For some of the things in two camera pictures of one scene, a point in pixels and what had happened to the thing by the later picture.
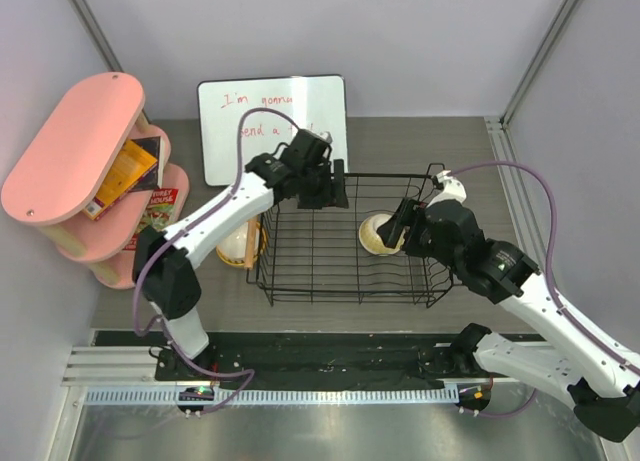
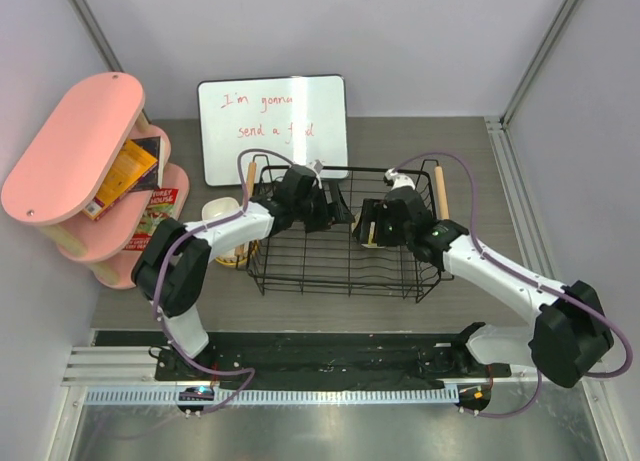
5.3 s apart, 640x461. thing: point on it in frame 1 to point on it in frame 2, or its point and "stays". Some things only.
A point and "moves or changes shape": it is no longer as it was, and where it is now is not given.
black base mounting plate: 317,359 stays
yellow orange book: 132,166 stays
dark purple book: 154,179 stays
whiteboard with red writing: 311,102 stays
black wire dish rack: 314,254 moves or changes shape
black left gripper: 317,202 to 334,212
